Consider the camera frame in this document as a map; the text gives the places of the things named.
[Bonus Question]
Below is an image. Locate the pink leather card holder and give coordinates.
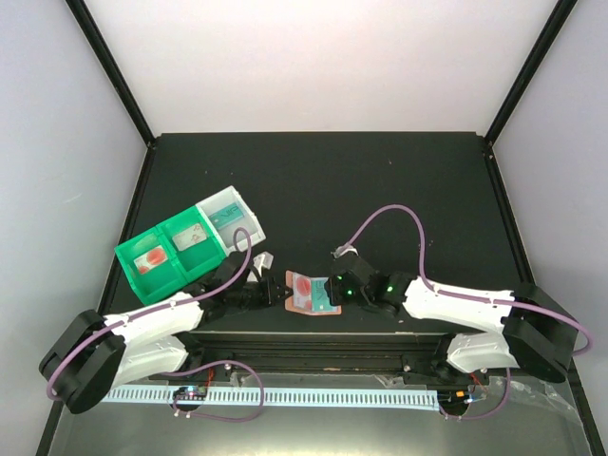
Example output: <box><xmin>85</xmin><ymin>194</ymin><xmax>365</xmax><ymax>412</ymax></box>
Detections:
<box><xmin>284</xmin><ymin>271</ymin><xmax>342</xmax><ymax>316</ymax></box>

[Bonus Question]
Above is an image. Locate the teal chip credit card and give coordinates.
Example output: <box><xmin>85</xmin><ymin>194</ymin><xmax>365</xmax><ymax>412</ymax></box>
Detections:
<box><xmin>311</xmin><ymin>277</ymin><xmax>337</xmax><ymax>315</ymax></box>

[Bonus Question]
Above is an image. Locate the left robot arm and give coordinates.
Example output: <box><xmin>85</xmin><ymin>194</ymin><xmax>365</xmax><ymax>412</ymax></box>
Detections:
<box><xmin>39</xmin><ymin>252</ymin><xmax>293</xmax><ymax>414</ymax></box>

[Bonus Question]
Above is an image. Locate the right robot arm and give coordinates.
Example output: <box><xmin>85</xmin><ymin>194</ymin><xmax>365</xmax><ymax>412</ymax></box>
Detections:
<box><xmin>324</xmin><ymin>252</ymin><xmax>579</xmax><ymax>383</ymax></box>

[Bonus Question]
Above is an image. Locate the red circle card in holder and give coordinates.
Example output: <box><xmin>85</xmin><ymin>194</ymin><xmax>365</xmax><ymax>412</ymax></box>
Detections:
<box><xmin>293</xmin><ymin>274</ymin><xmax>313</xmax><ymax>309</ymax></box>

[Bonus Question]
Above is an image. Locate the teal card in bin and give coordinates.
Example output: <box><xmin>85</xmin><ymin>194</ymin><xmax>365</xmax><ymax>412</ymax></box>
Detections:
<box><xmin>209</xmin><ymin>203</ymin><xmax>248</xmax><ymax>231</ymax></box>

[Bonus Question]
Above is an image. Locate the grey card in bin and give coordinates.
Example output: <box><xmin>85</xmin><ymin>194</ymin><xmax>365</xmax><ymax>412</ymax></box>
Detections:
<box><xmin>172</xmin><ymin>223</ymin><xmax>207</xmax><ymax>252</ymax></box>

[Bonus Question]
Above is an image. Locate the red circle card in bin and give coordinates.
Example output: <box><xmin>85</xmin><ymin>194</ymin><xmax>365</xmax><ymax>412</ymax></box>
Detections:
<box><xmin>134</xmin><ymin>246</ymin><xmax>168</xmax><ymax>275</ymax></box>

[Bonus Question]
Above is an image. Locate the white plastic bin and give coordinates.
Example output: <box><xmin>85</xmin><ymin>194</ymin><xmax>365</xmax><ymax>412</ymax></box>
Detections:
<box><xmin>196</xmin><ymin>185</ymin><xmax>266</xmax><ymax>254</ymax></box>

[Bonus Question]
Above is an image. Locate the green plastic bin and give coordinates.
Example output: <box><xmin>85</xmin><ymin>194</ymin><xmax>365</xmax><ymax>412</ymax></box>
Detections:
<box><xmin>115</xmin><ymin>206</ymin><xmax>227</xmax><ymax>305</ymax></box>

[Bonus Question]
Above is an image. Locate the small circuit board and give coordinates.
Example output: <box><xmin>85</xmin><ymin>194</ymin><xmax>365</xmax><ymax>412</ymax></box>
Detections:
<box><xmin>173</xmin><ymin>386</ymin><xmax>207</xmax><ymax>401</ymax></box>

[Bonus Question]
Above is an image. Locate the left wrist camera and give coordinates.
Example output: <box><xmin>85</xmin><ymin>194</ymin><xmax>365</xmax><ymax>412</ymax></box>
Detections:
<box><xmin>253</xmin><ymin>252</ymin><xmax>274</xmax><ymax>275</ymax></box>

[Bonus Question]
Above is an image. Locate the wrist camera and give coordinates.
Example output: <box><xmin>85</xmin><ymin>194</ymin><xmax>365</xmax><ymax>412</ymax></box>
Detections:
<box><xmin>253</xmin><ymin>252</ymin><xmax>274</xmax><ymax>275</ymax></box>
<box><xmin>332</xmin><ymin>244</ymin><xmax>358</xmax><ymax>259</ymax></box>

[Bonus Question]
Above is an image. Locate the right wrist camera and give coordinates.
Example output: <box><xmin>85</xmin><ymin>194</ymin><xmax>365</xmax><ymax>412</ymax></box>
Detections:
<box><xmin>332</xmin><ymin>244</ymin><xmax>358</xmax><ymax>259</ymax></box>

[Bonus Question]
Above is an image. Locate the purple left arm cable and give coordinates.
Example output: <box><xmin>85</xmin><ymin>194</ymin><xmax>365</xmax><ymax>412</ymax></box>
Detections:
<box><xmin>46</xmin><ymin>226</ymin><xmax>253</xmax><ymax>403</ymax></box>

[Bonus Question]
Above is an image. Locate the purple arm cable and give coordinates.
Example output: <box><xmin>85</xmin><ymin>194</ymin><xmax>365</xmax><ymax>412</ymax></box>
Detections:
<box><xmin>46</xmin><ymin>226</ymin><xmax>253</xmax><ymax>403</ymax></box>
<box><xmin>346</xmin><ymin>203</ymin><xmax>595</xmax><ymax>355</ymax></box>

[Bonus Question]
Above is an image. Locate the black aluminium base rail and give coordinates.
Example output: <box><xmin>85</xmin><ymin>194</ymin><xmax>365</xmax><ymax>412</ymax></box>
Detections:
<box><xmin>61</xmin><ymin>330</ymin><xmax>576</xmax><ymax>386</ymax></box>

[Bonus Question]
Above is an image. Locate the white slotted cable duct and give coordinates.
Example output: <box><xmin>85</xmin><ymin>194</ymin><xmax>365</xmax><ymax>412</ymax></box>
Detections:
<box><xmin>103</xmin><ymin>385</ymin><xmax>439</xmax><ymax>411</ymax></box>

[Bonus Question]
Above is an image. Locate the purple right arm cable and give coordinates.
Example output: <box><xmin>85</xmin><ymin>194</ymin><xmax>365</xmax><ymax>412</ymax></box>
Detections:
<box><xmin>346</xmin><ymin>203</ymin><xmax>595</xmax><ymax>355</ymax></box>

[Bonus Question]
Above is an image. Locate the right black frame post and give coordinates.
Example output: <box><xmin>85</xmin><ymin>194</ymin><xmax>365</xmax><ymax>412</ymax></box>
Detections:
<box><xmin>484</xmin><ymin>0</ymin><xmax>578</xmax><ymax>146</ymax></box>

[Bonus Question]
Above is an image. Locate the black frame post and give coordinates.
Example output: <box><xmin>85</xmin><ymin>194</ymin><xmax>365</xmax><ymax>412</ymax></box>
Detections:
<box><xmin>66</xmin><ymin>0</ymin><xmax>156</xmax><ymax>147</ymax></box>
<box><xmin>484</xmin><ymin>0</ymin><xmax>578</xmax><ymax>146</ymax></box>

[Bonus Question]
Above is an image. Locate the left black frame post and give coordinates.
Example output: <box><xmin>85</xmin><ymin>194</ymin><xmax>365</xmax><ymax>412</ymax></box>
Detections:
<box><xmin>66</xmin><ymin>0</ymin><xmax>156</xmax><ymax>147</ymax></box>

